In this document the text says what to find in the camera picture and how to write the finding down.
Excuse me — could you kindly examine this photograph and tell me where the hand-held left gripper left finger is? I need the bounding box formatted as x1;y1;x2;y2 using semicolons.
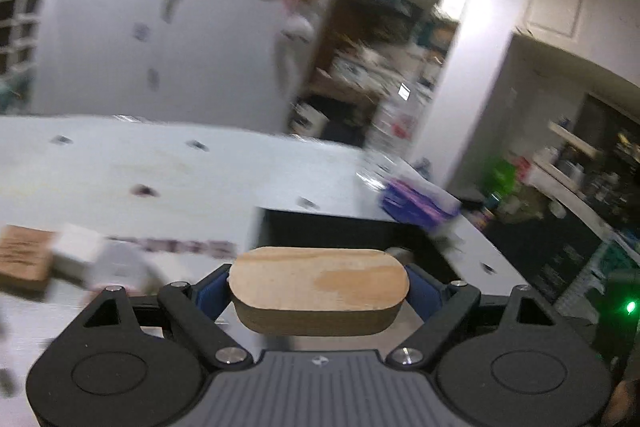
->
79;263;252;369

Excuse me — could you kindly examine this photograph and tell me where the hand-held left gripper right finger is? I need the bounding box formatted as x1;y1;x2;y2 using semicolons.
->
387;263;568;369

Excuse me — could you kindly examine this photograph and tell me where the oval wooden block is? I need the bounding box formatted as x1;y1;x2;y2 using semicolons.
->
227;247;410;337

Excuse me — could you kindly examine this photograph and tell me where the black storage box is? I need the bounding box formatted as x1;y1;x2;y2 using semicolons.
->
256;206;453;303

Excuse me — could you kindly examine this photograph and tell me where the purple floral tissue pack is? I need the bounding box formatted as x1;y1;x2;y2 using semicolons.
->
379;176;462;232

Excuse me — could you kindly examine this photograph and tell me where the white plastic packet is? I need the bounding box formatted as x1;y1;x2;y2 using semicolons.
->
92;239;157;294

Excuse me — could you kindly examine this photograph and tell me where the green plastic bag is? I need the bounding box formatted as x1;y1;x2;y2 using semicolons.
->
489;158;517;204

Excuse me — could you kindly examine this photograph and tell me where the small white box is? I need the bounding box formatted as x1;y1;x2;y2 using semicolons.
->
51;223;107;284

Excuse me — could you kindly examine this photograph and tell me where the white drawer unit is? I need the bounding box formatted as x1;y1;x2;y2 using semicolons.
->
0;0;42;114

